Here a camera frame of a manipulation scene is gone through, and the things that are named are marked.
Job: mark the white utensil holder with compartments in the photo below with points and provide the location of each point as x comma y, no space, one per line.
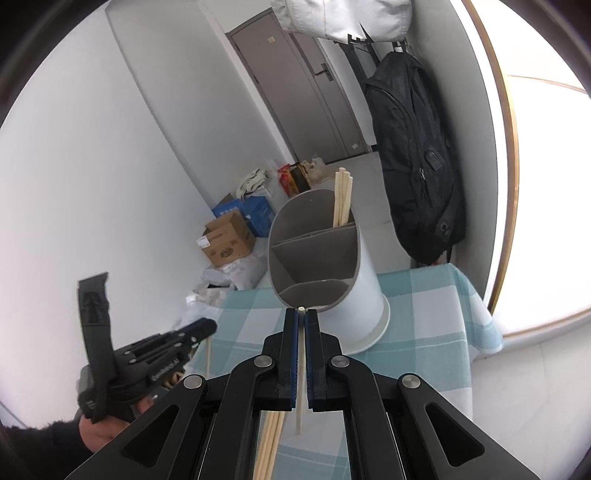
314,264

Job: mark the grey door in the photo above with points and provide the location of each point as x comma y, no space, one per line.
298,86

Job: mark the chopsticks bundle in holder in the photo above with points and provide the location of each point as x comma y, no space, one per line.
343,197

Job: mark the white hanging bag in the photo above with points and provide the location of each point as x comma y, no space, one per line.
344,21

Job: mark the wooden chopstick pile on table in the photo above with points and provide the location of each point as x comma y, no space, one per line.
268,444

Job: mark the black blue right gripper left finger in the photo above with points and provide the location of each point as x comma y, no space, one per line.
205,428

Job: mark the blue cardboard box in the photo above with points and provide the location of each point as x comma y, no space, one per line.
256,210

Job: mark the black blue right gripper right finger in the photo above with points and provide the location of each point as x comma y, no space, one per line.
398,428

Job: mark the red and yellow bags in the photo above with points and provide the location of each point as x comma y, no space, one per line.
301,176

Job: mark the black hanging backpack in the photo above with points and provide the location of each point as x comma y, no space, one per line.
420,168

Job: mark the teal white checkered tablecloth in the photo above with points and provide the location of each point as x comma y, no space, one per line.
438,324

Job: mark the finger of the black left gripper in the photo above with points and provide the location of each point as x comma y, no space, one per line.
196,332

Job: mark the brown cardboard box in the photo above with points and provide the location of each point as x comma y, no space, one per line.
226,239

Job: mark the white plastic bags on floor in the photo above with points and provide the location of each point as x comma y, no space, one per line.
207,300

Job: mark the person's left hand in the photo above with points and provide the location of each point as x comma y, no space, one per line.
96,435

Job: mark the white cloth bundle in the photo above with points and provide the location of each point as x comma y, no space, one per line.
252,182

